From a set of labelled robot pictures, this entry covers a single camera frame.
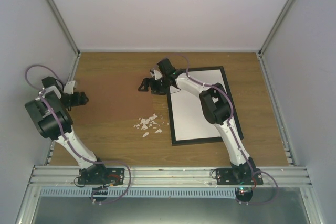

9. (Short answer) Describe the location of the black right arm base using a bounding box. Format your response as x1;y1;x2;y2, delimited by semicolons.
210;167;264;186

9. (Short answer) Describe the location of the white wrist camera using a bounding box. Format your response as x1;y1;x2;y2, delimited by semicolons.
150;69;162;80
64;81;77;94

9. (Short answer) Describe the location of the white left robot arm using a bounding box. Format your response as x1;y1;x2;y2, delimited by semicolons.
25;77;108;184

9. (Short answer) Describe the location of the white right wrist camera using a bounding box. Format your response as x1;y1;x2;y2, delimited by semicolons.
150;69;162;80

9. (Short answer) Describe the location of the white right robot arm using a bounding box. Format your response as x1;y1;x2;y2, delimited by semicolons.
138;57;255;185

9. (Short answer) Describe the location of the brown backing board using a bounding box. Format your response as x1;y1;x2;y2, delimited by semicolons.
70;73;155;122

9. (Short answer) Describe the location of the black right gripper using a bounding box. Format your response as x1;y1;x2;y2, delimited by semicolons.
142;76;169;95

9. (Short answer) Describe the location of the aluminium mounting rail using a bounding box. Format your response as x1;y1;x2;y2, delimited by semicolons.
28;166;312;188

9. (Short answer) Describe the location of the aluminium enclosure frame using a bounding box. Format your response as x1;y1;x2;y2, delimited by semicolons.
15;0;336;224

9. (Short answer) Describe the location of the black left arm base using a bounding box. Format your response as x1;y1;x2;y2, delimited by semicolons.
73;165;125;187

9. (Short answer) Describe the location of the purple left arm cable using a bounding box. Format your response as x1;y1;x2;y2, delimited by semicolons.
25;64;132;205

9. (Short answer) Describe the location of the black picture frame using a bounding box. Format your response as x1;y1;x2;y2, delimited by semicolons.
165;66;244;147

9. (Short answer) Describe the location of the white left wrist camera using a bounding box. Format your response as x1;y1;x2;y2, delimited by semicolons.
64;81;77;94

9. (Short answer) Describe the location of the grey slotted cable duct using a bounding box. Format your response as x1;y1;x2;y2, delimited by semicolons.
40;187;236;199

